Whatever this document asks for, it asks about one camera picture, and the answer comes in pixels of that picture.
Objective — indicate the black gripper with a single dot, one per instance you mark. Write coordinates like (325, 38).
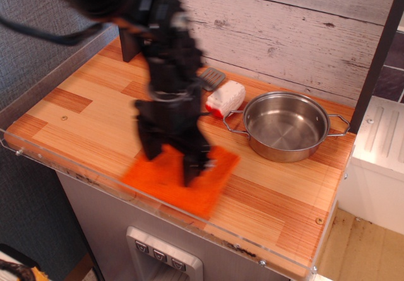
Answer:
(174, 121)

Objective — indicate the orange knitted cloth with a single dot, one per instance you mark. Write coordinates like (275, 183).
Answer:
(162, 178)

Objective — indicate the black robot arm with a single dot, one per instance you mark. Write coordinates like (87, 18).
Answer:
(171, 53)

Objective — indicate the white red toy food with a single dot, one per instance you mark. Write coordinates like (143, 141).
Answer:
(227, 98)

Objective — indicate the grey toy fridge cabinet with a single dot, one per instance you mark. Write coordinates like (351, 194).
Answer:
(104, 216)

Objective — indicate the silver dispenser panel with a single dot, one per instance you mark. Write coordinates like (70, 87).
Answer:
(155, 259)

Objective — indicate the stainless steel pot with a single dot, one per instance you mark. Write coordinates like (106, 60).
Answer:
(283, 127)

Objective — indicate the yellow black object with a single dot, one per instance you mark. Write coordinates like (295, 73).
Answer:
(20, 272)

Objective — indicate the white plastic cabinet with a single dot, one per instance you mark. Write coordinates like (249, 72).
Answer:
(372, 188)

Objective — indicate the clear acrylic guard rail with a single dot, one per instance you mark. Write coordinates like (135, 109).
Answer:
(79, 120)

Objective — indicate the green handled grey spatula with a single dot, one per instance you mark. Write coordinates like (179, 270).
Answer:
(211, 78)

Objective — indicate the dark grey left post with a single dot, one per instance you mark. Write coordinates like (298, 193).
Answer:
(132, 43)

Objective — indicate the dark grey post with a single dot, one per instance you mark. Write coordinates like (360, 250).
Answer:
(385, 42)
(132, 43)

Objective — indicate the dark grey right post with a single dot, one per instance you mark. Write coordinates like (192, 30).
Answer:
(385, 42)

